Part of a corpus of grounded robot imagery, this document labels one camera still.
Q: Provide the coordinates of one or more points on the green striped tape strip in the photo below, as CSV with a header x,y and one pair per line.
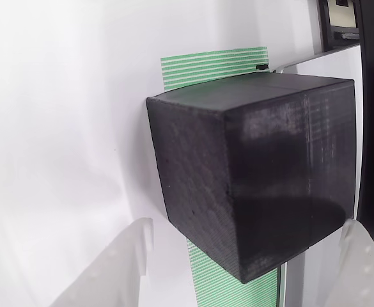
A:
x,y
212,67

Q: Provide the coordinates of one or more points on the black cube with seam lines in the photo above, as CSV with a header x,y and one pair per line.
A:
x,y
254,176

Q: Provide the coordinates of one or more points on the silver metal edge rail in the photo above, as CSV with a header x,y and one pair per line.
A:
x,y
293,288

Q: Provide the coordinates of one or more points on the black framed device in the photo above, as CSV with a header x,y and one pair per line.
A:
x,y
337,35

